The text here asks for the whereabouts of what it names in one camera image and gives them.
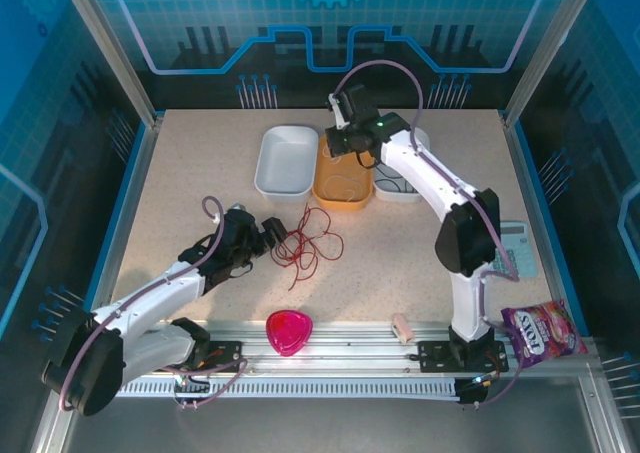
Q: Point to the white plastic bin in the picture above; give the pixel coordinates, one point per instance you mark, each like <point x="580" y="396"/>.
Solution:
<point x="400" y="188"/>
<point x="286" y="163"/>

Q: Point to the pink heart-shaped container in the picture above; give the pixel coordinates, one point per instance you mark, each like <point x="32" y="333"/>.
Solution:
<point x="289" y="333"/>

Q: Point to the orange plastic bin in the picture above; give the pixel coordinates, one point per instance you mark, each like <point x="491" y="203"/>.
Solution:
<point x="345" y="193"/>

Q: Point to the purple candy bag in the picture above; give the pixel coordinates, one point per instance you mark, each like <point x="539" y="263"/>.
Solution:
<point x="545" y="328"/>

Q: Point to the small pink eraser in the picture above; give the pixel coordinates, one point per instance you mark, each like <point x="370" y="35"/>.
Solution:
<point x="402" y="328"/>

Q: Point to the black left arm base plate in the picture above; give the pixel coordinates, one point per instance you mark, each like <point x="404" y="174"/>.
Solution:
<point x="225" y="353"/>

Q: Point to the aluminium frame post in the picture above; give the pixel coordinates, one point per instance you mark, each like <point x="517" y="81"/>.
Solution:
<point x="111" y="43"/>
<point x="550" y="43"/>

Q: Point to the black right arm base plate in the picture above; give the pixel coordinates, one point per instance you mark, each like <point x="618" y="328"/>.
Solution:
<point x="435" y="355"/>

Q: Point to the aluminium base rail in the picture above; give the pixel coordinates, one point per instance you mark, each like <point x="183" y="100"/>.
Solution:
<point x="340" y="345"/>

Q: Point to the grey calculator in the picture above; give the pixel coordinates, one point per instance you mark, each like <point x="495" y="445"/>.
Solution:
<point x="520" y="250"/>

